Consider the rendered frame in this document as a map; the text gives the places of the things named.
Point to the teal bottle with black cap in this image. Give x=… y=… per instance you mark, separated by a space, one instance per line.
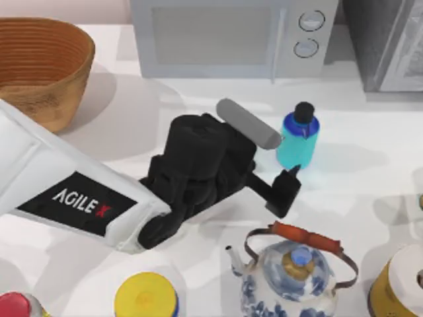
x=297 y=148

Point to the blue and white teapot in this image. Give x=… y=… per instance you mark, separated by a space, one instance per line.
x=291 y=284

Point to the pale microwave oven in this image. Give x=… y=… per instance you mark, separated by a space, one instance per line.
x=231 y=36

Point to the microwave oven door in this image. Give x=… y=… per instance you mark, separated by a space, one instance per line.
x=208 y=36

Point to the round microwave knob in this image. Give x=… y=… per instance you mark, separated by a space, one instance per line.
x=306 y=48
x=312 y=20

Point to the small yellow grey object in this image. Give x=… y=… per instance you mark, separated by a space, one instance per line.
x=420 y=202

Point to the yellow can with white top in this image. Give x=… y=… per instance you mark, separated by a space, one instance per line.
x=400 y=284

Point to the yellow lidded can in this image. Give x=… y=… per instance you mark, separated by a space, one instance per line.
x=145 y=295

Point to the grey cabinet with dark inside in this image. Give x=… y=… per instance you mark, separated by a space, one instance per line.
x=380 y=43

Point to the brown woven basket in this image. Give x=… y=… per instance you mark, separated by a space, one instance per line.
x=36 y=79

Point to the red lidded jar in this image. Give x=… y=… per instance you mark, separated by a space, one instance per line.
x=16 y=305

